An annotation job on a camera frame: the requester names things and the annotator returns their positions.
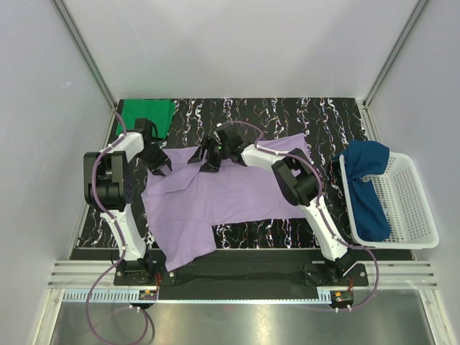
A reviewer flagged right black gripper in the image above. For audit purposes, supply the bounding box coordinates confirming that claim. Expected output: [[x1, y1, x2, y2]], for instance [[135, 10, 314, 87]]
[[188, 136, 230, 174]]

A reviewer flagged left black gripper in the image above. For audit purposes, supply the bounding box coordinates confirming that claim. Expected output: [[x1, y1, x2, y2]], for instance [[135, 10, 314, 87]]
[[137, 142, 171, 176]]

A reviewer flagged purple t shirt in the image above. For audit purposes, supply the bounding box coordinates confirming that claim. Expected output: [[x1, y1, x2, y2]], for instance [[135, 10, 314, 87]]
[[142, 147, 304, 271]]

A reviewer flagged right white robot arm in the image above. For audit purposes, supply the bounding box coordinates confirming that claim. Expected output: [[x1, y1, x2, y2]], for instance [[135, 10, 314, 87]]
[[188, 121, 357, 285]]

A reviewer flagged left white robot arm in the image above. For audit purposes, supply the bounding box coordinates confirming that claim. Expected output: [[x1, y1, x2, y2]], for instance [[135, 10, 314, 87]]
[[83, 118, 172, 285]]

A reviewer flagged folded green t shirt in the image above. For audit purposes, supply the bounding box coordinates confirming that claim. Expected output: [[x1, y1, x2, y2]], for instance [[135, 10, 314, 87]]
[[117, 98, 175, 139]]

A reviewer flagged dark blue t shirt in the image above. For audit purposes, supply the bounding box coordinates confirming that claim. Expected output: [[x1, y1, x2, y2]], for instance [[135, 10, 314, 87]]
[[333, 140, 391, 242]]

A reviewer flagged white plastic basket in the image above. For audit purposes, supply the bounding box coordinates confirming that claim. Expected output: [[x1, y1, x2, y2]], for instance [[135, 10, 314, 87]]
[[339, 152, 439, 250]]

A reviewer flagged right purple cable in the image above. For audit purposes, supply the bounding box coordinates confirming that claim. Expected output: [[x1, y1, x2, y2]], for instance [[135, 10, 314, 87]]
[[217, 121, 378, 313]]

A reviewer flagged purple cable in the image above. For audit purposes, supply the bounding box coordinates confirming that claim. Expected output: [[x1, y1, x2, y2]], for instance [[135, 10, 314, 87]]
[[217, 121, 378, 313], [85, 111, 156, 345]]

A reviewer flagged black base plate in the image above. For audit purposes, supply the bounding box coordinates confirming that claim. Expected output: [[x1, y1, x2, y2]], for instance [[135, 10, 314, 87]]
[[114, 249, 369, 303]]

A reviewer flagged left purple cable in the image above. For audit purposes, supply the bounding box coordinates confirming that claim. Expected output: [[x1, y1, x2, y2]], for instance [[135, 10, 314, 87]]
[[85, 111, 156, 345]]

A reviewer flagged aluminium rail frame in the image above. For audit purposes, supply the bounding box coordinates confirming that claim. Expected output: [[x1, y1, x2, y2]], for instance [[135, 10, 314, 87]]
[[35, 249, 459, 344]]

